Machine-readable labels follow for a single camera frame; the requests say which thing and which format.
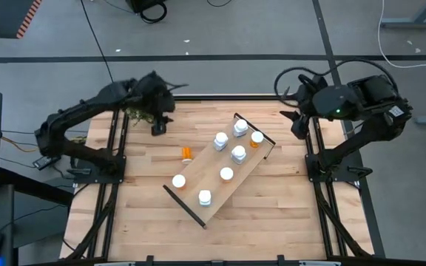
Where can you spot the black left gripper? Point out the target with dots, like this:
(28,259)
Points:
(154,94)

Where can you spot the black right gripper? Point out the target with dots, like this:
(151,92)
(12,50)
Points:
(305,94)

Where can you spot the orange medicine bottle white cap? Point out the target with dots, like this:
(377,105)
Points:
(186,154)
(256,137)
(226,173)
(179,181)

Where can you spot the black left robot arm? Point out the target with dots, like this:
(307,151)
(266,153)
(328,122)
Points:
(69,114)

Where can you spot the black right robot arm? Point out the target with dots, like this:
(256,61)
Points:
(361,142)

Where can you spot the green potted plant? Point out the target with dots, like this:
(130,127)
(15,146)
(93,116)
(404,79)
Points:
(139,115)

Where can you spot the wooden tray with black ends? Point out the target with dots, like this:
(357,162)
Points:
(202,177)

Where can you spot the black floor device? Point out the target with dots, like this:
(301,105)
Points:
(141,5)

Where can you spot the black power adapter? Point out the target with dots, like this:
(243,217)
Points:
(46,162)

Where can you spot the grey metal stand foot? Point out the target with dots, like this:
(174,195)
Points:
(416,24)

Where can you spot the black desk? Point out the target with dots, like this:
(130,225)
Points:
(32,186)

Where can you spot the small grey pointed bracket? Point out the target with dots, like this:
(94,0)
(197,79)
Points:
(286,92)

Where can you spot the black aluminium table frame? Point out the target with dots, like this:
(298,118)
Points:
(216,98)

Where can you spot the silver aluminium rail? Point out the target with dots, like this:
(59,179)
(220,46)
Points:
(320,263)
(115,264)

